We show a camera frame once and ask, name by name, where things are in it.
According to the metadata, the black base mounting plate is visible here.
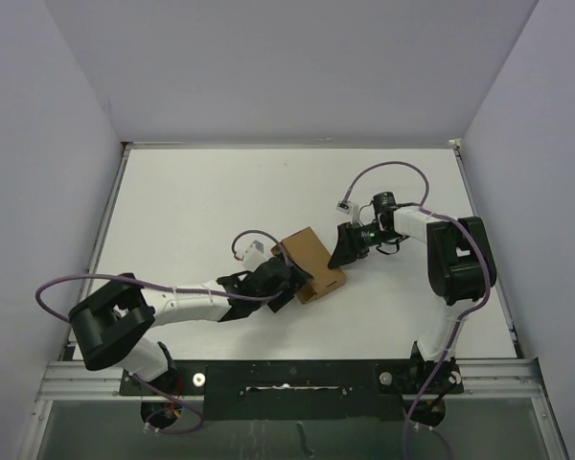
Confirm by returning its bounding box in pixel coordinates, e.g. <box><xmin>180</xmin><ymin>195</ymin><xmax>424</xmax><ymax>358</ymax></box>
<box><xmin>119</xmin><ymin>357</ymin><xmax>461</xmax><ymax>432</ymax></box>

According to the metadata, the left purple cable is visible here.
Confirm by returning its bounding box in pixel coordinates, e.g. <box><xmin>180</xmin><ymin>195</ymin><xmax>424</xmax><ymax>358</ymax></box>
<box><xmin>35</xmin><ymin>231</ymin><xmax>288</xmax><ymax>435</ymax></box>

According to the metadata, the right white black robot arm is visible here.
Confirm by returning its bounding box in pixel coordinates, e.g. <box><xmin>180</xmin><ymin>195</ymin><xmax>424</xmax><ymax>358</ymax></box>
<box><xmin>328</xmin><ymin>192</ymin><xmax>496</xmax><ymax>392</ymax></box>

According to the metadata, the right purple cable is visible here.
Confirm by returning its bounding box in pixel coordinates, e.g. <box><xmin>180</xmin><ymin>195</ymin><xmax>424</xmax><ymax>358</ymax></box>
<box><xmin>342</xmin><ymin>162</ymin><xmax>490</xmax><ymax>460</ymax></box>

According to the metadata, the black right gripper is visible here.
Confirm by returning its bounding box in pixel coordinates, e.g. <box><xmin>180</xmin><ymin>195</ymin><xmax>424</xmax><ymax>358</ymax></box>
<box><xmin>328</xmin><ymin>221</ymin><xmax>401</xmax><ymax>269</ymax></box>

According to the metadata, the brown cardboard paper box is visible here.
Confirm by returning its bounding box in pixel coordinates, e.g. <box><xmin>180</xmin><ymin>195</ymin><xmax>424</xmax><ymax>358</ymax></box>
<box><xmin>281</xmin><ymin>227</ymin><xmax>347</xmax><ymax>305</ymax></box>

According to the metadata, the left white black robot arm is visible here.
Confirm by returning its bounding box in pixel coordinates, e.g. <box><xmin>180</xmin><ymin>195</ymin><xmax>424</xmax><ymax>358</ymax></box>
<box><xmin>68</xmin><ymin>247</ymin><xmax>312</xmax><ymax>394</ymax></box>

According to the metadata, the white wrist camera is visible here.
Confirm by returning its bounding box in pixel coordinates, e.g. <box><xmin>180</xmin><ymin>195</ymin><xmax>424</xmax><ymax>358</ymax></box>
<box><xmin>336</xmin><ymin>200</ymin><xmax>360</xmax><ymax>225</ymax></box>
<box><xmin>234</xmin><ymin>241</ymin><xmax>267</xmax><ymax>271</ymax></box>

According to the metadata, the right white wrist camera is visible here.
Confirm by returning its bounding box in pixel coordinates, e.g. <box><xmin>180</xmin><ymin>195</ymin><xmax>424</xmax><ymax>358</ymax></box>
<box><xmin>336</xmin><ymin>200</ymin><xmax>360</xmax><ymax>225</ymax></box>

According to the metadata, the purple cable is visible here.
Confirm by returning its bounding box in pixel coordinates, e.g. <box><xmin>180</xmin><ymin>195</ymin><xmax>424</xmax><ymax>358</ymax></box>
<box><xmin>35</xmin><ymin>231</ymin><xmax>288</xmax><ymax>435</ymax></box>
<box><xmin>342</xmin><ymin>162</ymin><xmax>490</xmax><ymax>460</ymax></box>

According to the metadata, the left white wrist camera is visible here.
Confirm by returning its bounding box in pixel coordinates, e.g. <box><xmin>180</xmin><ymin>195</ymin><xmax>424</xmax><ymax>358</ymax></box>
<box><xmin>234</xmin><ymin>241</ymin><xmax>267</xmax><ymax>271</ymax></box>

